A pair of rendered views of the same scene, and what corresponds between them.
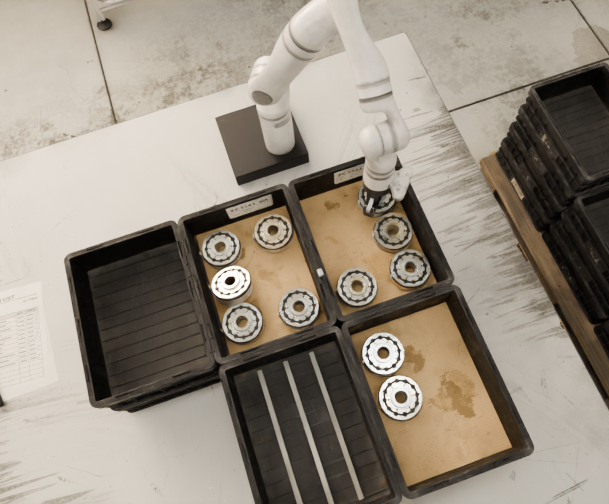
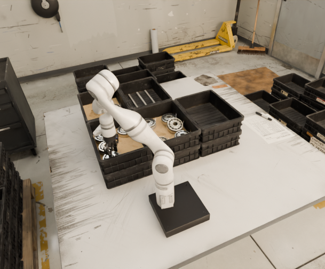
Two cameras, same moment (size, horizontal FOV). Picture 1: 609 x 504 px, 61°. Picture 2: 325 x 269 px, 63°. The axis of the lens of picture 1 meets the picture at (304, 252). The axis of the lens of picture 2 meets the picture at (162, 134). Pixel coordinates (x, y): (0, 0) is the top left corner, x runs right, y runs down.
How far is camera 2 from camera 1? 177 cm
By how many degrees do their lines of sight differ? 72
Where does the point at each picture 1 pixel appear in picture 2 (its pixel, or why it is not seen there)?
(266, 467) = (156, 96)
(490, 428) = (87, 108)
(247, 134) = (186, 204)
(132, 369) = (207, 109)
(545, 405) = (65, 129)
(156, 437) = not seen: hidden behind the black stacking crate
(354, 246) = (125, 144)
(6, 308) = (276, 134)
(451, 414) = not seen: hidden behind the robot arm
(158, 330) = (201, 117)
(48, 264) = (269, 149)
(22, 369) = (255, 120)
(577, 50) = not seen: outside the picture
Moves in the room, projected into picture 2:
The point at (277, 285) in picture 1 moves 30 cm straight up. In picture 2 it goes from (157, 131) to (154, 90)
